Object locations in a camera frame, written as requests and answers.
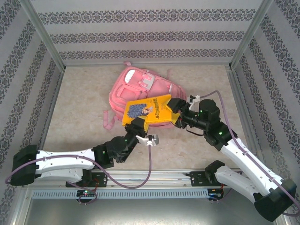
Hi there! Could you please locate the yellow book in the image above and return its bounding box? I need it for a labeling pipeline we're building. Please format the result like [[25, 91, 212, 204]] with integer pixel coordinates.
[[121, 93, 176, 131]]

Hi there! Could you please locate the pink backpack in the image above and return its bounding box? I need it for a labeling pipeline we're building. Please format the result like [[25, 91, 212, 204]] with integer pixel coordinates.
[[103, 60, 188, 132]]

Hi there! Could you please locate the grey metal panel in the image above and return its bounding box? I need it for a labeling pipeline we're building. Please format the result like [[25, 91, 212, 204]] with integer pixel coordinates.
[[14, 187, 290, 225]]

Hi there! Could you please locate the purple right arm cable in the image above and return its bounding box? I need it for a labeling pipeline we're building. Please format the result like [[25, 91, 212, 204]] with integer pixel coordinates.
[[199, 90, 298, 216]]

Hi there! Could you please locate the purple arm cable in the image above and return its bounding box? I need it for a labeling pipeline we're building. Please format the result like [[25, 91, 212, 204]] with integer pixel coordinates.
[[5, 144, 153, 205], [199, 90, 298, 216]]

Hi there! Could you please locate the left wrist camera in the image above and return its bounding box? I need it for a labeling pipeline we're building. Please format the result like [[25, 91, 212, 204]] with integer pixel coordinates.
[[135, 134, 160, 148]]

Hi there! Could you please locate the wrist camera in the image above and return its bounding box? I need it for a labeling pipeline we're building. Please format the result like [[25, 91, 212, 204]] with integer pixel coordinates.
[[135, 134, 160, 148], [189, 94, 202, 111]]

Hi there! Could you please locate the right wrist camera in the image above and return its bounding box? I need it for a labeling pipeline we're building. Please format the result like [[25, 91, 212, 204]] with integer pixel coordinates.
[[189, 94, 202, 111]]

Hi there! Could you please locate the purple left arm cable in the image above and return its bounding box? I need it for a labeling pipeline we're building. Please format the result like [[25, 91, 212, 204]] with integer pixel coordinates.
[[5, 144, 153, 205]]

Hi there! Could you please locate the aluminium side rail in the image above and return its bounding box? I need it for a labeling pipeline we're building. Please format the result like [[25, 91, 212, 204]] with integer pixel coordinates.
[[31, 67, 66, 171], [225, 65, 267, 169]]

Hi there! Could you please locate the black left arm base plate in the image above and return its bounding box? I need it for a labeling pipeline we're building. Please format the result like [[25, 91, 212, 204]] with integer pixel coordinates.
[[65, 172, 108, 188]]

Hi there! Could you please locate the aluminium mounting rail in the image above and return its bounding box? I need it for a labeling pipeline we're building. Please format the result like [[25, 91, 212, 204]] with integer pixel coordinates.
[[22, 169, 278, 188]]

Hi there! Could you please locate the grey slotted cable duct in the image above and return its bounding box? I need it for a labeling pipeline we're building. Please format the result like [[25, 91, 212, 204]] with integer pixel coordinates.
[[31, 189, 210, 199]]

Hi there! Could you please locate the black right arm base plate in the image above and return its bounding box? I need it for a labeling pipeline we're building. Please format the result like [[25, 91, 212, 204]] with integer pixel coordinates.
[[190, 170, 234, 188]]

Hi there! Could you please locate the aluminium frame post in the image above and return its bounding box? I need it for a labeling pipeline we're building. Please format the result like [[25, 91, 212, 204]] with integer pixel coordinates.
[[20, 0, 67, 71], [229, 0, 275, 70]]

